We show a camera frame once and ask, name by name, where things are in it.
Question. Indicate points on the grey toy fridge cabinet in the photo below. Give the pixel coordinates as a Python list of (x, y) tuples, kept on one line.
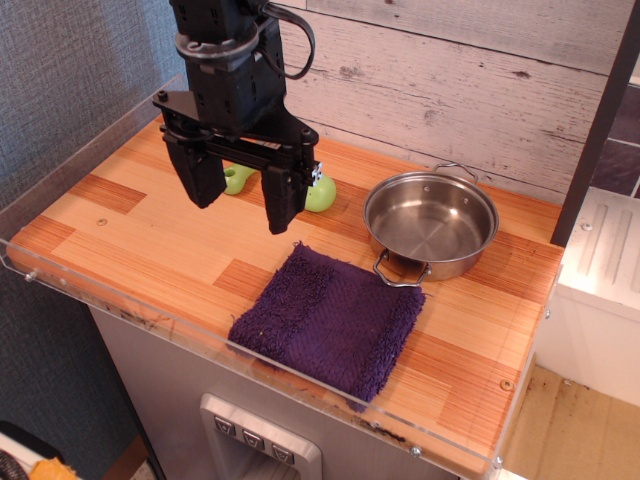
[(167, 366)]

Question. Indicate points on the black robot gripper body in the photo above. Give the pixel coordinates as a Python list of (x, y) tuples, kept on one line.
[(242, 117)]

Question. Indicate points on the dark right frame post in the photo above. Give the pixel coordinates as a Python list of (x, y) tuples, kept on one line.
[(610, 102)]

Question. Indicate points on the silver ice dispenser panel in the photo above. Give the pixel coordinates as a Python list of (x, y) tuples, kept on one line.
[(246, 446)]

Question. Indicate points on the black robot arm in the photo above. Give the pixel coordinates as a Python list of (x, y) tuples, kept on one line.
[(225, 34)]

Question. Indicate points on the purple terry cloth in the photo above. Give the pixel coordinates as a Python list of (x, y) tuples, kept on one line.
[(331, 321)]

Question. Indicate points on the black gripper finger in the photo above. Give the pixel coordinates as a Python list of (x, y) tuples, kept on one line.
[(201, 172), (284, 194)]

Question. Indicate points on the stainless steel pot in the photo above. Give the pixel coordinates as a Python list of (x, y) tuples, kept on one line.
[(429, 225)]

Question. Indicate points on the clear acrylic counter guard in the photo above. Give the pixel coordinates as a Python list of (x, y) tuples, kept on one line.
[(112, 227)]

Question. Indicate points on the green-handled grey toy spatula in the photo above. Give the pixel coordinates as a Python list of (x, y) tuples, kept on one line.
[(236, 177)]

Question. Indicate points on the yellow object bottom left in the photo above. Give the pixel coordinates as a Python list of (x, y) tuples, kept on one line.
[(51, 469)]

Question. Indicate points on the white toy sink unit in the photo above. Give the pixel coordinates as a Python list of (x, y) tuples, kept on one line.
[(590, 330)]

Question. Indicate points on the green toy apple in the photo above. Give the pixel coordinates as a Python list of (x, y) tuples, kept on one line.
[(321, 196)]

